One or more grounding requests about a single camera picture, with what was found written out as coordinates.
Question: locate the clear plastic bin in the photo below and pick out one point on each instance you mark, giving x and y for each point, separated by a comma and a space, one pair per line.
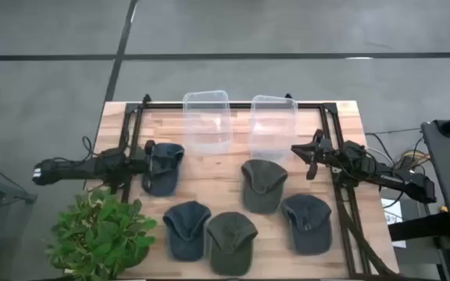
273, 129
193, 117

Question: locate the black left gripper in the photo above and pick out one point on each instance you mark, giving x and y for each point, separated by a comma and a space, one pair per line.
141, 164

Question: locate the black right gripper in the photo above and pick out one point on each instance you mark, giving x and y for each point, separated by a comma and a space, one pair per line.
326, 151

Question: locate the black aluminium table frame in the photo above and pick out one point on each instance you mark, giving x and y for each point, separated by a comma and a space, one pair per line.
240, 105

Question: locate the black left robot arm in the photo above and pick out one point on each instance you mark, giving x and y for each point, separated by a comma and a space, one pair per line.
72, 168

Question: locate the dark navy baseball cap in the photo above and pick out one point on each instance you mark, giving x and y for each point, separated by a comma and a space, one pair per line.
311, 238

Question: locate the green leafy potted plant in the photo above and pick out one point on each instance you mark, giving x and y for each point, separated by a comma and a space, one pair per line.
100, 234

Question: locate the white paper sheet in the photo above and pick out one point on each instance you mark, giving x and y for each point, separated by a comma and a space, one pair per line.
395, 205

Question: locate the olive green baseball cap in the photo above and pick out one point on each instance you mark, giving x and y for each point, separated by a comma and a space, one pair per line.
262, 195
231, 253

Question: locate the blue denim baseball cap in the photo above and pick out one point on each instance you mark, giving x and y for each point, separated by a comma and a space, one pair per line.
186, 242
162, 183

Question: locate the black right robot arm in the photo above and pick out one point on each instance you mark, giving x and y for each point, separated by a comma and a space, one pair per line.
404, 179

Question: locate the black flat bar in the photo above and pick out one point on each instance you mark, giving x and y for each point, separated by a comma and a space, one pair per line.
420, 227

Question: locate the small yellow knob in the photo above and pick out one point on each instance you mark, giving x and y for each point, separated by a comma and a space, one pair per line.
443, 209

